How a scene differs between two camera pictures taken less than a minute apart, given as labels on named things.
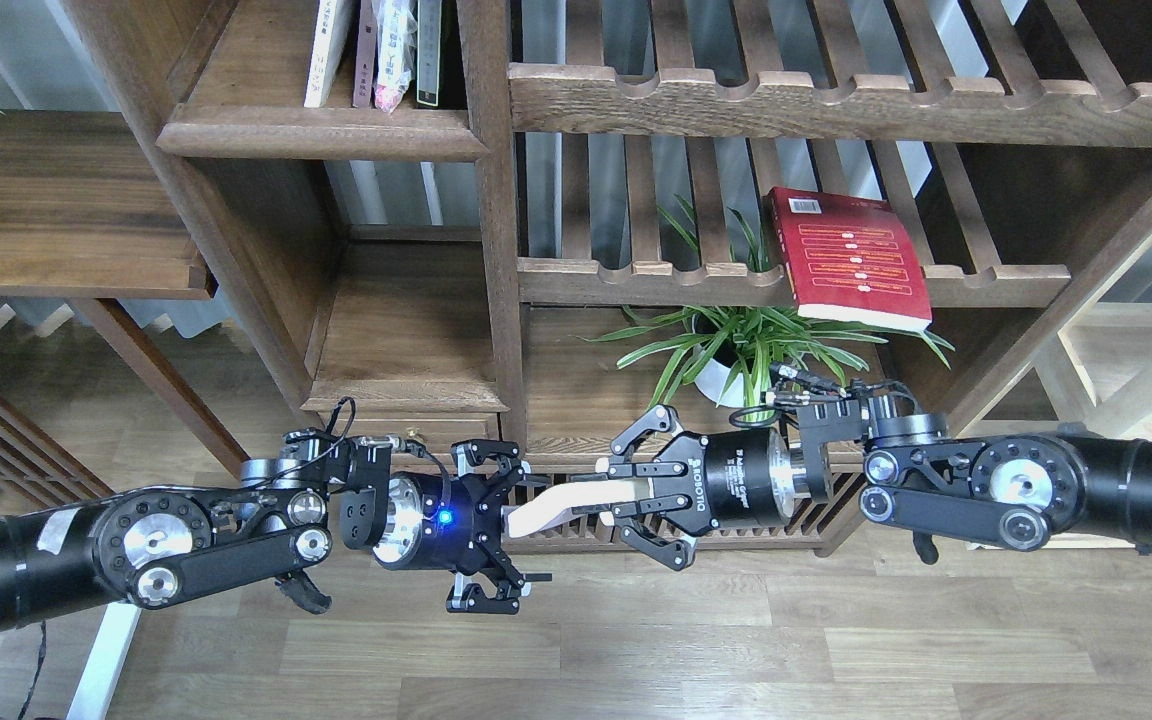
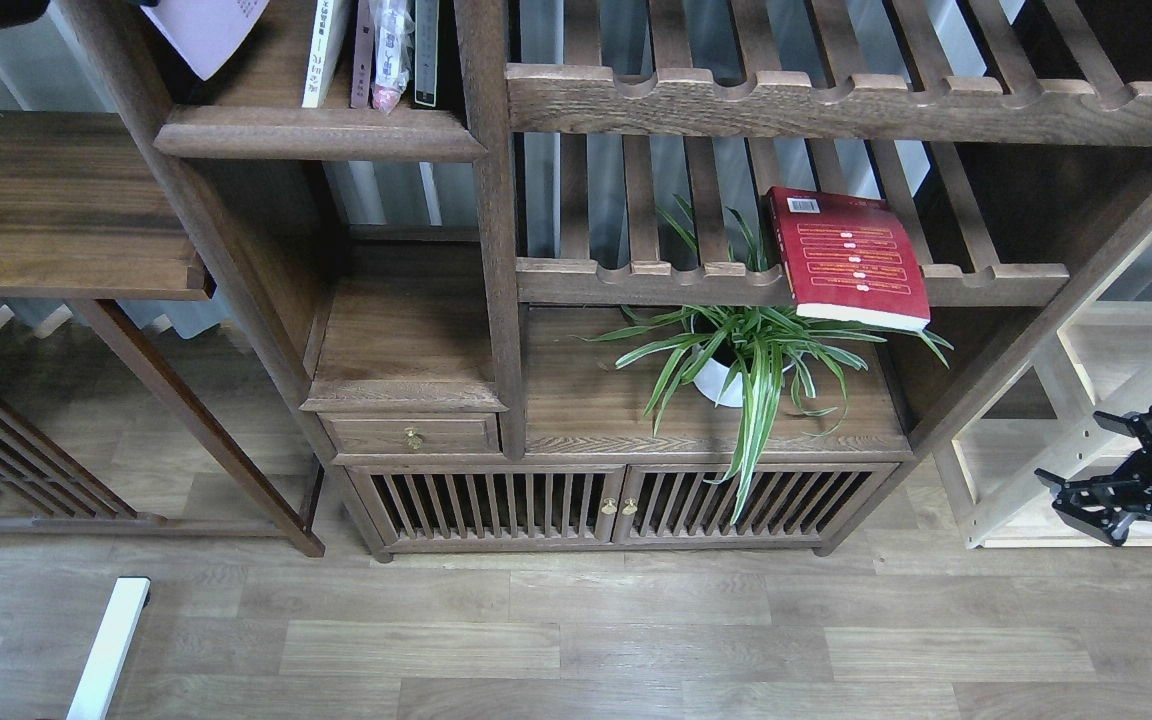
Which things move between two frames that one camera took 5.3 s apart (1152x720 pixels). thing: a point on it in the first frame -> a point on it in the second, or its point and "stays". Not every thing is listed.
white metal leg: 92,698 stays
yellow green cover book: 334,17 stays
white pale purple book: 556,500 -> 205,31
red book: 850,259 stays
